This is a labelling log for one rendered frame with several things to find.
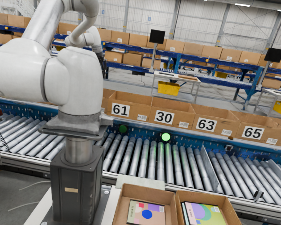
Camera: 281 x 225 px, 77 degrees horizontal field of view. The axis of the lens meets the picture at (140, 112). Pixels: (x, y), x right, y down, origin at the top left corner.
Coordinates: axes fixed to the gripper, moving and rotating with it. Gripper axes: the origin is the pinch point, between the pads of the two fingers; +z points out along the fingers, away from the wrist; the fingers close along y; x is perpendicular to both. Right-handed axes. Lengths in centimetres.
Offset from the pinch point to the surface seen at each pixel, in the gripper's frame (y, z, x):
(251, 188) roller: 112, 80, -57
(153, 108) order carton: 45, 32, -15
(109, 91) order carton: -3.9, 20.0, 10.7
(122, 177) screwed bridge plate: 30, 51, -77
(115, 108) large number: 11.1, 28.0, -17.7
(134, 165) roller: 34, 54, -64
